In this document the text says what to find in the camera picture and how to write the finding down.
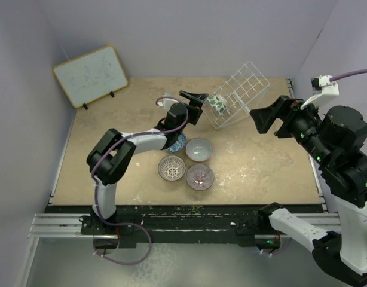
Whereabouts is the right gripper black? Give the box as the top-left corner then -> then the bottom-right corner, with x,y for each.
249,93 -> 332,164

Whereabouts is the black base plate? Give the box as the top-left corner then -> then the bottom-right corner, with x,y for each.
45,204 -> 278,249

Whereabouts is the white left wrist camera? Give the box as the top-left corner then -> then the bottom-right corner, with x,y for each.
157,92 -> 179,111

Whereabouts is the blue floral pattern bowl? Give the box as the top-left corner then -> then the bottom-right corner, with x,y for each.
166,133 -> 187,153

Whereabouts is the brown wheel pattern bowl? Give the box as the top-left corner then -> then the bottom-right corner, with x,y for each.
158,155 -> 186,181

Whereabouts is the small whiteboard yellow frame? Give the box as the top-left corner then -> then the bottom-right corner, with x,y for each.
53,45 -> 128,108

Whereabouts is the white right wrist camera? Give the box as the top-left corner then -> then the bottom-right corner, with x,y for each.
301,75 -> 340,110

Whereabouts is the green leaf pattern bowl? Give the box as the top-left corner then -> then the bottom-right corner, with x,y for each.
207,94 -> 227,115

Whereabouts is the aluminium frame rail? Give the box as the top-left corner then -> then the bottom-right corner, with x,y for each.
27,212 -> 96,239

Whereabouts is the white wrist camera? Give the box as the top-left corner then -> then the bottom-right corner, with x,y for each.
301,75 -> 340,110
157,92 -> 179,111

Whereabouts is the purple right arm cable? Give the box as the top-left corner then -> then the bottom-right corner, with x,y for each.
329,68 -> 367,82

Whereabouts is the white wire dish rack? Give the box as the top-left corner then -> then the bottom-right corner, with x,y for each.
203,62 -> 270,130

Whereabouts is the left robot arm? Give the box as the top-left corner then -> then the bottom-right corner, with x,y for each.
87,91 -> 209,234

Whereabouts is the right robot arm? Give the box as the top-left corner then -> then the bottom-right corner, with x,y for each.
250,96 -> 367,286

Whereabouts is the grey dotted red-rim bowl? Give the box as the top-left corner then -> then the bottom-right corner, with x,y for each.
185,138 -> 213,162

